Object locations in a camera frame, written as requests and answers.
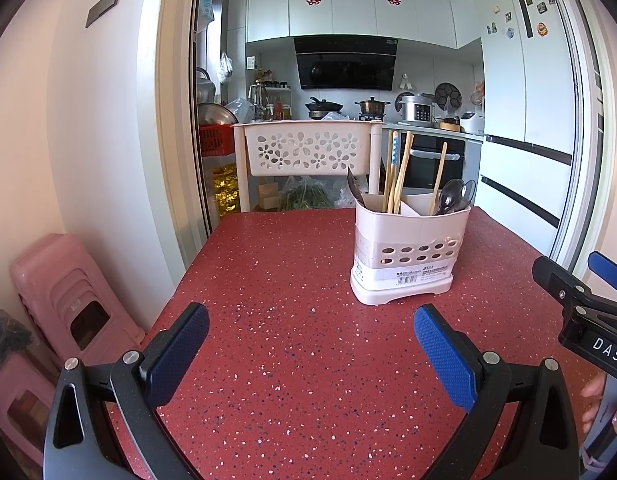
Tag person's right hand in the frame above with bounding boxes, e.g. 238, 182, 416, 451
581, 373, 617, 433

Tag floral plastic basket trolley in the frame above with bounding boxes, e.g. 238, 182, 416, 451
232, 121, 384, 213

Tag mauve plastic stool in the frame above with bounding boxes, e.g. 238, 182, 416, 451
0, 350, 59, 466

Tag black range hood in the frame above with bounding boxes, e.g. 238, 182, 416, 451
293, 36, 400, 92

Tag steel pots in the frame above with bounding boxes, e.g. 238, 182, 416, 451
196, 67, 234, 126

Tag group of fridge magnets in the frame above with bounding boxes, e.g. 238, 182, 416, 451
486, 0, 557, 38

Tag golden foil packages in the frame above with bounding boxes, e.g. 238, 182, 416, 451
213, 165, 239, 218

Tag round dark divided pan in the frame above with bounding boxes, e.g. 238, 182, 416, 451
435, 82, 462, 110

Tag steel pot with lid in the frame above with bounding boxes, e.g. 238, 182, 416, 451
355, 96, 391, 116

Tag dark cloth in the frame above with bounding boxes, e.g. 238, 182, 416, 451
0, 308, 34, 376

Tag spice rack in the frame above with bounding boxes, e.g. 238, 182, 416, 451
248, 80, 293, 122

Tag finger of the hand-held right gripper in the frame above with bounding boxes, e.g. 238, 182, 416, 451
587, 251, 617, 306
533, 256, 617, 323

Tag black wok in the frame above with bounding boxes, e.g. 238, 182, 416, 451
305, 97, 344, 113

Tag black built-in oven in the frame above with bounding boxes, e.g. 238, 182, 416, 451
381, 132, 467, 191

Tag cardboard box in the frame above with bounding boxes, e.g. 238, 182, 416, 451
258, 182, 282, 211

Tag red plastic crate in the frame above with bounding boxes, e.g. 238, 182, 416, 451
198, 124, 236, 157

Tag green vegetables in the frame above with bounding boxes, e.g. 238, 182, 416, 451
278, 176, 337, 211

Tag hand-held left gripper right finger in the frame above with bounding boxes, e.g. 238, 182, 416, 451
413, 304, 582, 480

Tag white upper cabinets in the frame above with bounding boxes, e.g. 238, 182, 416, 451
246, 0, 484, 51

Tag blue-patterned wooden chopstick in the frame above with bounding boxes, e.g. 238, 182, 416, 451
390, 131, 400, 213

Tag dark wall switch panel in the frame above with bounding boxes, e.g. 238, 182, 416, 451
86, 0, 122, 28

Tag silver rice cooker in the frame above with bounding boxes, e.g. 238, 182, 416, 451
396, 92, 436, 126

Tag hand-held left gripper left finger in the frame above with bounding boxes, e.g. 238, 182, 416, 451
42, 302, 210, 480

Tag pale pink utensil holder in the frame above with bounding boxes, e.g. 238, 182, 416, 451
349, 187, 472, 307

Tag white refrigerator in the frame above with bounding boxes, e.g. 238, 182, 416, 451
471, 0, 589, 256

